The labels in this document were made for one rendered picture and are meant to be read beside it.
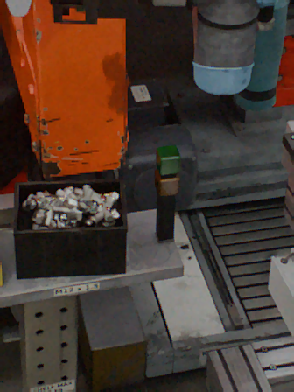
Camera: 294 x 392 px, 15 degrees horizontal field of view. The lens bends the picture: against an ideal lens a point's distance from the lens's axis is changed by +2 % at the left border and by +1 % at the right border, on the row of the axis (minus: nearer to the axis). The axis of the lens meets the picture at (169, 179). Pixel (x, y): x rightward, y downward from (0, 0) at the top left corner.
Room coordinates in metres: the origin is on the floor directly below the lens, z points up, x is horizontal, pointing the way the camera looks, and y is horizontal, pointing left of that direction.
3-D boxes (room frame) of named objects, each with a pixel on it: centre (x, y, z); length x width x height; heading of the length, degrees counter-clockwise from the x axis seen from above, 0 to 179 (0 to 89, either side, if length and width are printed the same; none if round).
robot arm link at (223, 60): (1.20, -0.06, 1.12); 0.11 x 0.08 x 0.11; 4
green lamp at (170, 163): (1.54, 0.00, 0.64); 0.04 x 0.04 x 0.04; 16
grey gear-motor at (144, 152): (2.04, 0.07, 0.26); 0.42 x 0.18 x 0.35; 16
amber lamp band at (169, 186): (1.54, 0.00, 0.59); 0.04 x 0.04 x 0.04; 16
